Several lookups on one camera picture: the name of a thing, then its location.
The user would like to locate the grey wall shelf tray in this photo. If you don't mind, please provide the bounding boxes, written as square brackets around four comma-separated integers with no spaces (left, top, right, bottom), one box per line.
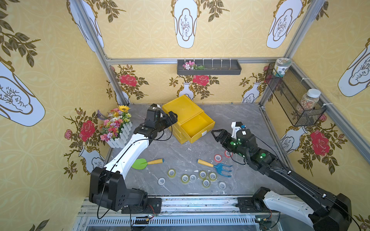
[177,58,242,76]

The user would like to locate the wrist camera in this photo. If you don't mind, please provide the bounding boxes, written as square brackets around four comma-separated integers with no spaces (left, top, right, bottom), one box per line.
[231,122,245,139]
[150,104,161,111]

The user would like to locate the yellow tape roll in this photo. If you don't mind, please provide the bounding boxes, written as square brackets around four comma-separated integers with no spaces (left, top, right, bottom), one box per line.
[209,172,217,182]
[181,174,190,184]
[202,179,211,188]
[199,170,207,180]
[167,168,176,178]

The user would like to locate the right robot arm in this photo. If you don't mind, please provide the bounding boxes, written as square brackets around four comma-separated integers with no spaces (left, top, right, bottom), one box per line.
[211,128,353,231]

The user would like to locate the clear tape roll left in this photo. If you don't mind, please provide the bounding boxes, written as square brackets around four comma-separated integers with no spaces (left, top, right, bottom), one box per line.
[158,178,166,186]

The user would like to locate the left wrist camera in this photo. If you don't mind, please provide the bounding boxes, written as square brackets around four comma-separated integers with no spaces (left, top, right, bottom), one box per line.
[150,104,161,111]

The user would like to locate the pink flowers in tray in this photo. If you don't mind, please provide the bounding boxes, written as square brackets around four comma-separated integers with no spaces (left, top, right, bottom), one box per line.
[183,61,206,70]

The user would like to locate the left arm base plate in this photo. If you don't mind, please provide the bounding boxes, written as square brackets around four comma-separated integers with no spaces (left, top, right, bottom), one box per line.
[121,197,162,214]

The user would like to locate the blue rake with yellow handle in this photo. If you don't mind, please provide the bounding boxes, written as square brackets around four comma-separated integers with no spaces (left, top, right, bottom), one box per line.
[197,159,232,178]

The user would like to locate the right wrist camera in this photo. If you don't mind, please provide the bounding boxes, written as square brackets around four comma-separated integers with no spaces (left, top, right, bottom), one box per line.
[231,122,245,139]

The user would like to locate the red tape roll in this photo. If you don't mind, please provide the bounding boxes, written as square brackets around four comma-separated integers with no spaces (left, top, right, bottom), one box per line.
[225,150,233,158]
[214,155,222,163]

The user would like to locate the yellow three-drawer cabinet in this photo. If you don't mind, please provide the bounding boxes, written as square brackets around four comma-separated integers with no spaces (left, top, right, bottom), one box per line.
[162,96,215,144]

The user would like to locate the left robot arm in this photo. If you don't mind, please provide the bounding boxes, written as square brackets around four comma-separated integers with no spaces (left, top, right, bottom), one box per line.
[89,104,178,211]

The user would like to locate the clear tape roll right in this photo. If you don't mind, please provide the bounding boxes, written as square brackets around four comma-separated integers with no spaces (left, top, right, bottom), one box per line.
[219,182,226,190]

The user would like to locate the black wire wall basket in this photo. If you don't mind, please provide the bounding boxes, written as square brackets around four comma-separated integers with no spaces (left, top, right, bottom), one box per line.
[266,63,327,127]

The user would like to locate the jar with white lid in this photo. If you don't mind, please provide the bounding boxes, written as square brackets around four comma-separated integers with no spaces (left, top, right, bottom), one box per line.
[296,89,321,113]

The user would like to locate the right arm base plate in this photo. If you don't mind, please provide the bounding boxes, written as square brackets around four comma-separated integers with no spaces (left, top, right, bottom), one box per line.
[235,197,276,213]

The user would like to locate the jar with green label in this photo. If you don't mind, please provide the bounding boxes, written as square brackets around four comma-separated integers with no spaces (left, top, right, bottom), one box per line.
[272,58,292,78]

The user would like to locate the green trowel with yellow handle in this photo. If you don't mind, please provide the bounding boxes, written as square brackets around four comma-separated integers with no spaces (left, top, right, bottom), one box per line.
[132,158,164,170]

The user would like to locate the red tape roll right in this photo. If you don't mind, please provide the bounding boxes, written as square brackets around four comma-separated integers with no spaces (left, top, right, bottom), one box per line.
[225,150,233,158]

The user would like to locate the red tape roll left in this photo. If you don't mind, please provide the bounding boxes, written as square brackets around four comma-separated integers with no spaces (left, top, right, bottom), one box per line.
[214,155,222,163]

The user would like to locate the flowers in white fence planter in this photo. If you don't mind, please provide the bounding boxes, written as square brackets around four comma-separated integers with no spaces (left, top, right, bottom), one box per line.
[97,105,133,148]

